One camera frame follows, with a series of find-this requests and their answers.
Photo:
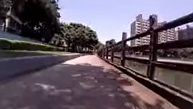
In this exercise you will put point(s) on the green tree group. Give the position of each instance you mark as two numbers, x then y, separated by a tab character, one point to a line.
77	35

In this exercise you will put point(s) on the red stone-pattern path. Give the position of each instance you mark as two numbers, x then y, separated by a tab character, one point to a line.
91	87

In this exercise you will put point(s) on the narrow distant tower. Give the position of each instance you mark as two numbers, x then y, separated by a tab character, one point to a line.
124	36

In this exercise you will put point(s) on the cluster of tall pale buildings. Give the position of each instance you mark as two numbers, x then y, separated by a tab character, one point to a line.
140	31

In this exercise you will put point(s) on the trimmed green hedge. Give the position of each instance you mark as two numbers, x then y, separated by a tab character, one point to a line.
25	46

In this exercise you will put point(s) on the grass strip beside kerb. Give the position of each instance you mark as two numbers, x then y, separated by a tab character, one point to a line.
17	54

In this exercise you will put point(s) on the large dark tree group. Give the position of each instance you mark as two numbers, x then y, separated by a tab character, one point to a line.
31	8

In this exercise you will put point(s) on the grey concrete kerb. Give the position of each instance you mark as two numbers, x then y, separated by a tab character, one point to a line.
13	68

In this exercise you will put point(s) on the canal water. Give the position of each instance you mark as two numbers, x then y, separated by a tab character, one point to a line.
179	79

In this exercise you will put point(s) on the tree line across water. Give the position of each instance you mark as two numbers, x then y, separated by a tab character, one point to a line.
185	53

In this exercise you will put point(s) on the building behind trees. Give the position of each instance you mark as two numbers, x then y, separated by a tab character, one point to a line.
12	23

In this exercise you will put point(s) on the grey tall building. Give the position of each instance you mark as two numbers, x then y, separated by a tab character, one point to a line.
189	33

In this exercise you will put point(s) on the dark wooden rail fence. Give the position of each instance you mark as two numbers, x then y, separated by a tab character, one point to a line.
153	52

